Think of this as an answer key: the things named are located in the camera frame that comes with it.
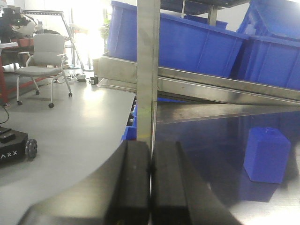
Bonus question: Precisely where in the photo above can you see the blue bin lower left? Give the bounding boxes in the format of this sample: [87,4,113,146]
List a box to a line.
[108,0,248,77]

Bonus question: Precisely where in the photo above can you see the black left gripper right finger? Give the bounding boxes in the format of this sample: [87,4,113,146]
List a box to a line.
[151,142,240,225]

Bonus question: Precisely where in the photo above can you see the blue bin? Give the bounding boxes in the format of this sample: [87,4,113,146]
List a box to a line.
[108,0,248,77]
[231,36,300,90]

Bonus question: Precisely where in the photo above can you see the stainless steel shelf rack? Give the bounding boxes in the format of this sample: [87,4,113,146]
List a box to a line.
[97,0,300,148]

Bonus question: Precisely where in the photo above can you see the grey wheeled office chair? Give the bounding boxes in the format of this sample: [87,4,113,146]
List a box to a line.
[16,33,73,105]

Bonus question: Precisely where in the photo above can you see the left blue block part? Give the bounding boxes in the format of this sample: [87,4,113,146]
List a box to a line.
[243,127,291,184]

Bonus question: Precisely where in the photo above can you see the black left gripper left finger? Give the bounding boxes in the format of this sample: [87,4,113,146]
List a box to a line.
[18,141,150,225]

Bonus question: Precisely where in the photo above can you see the blue bin lower right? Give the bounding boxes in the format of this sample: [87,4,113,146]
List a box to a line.
[231,36,300,90]

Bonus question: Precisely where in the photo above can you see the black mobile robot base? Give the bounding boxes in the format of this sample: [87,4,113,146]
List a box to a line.
[0,127,38,167]

